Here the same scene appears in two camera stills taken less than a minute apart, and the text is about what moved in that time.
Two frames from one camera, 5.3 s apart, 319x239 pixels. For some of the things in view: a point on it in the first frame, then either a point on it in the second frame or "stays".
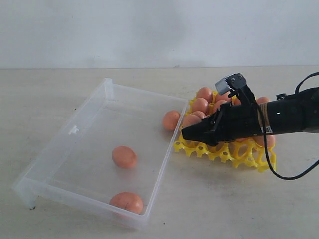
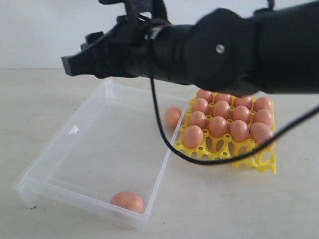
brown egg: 128,200 stays
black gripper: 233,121 -> 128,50
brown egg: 200,104 stays
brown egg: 205,92 stays
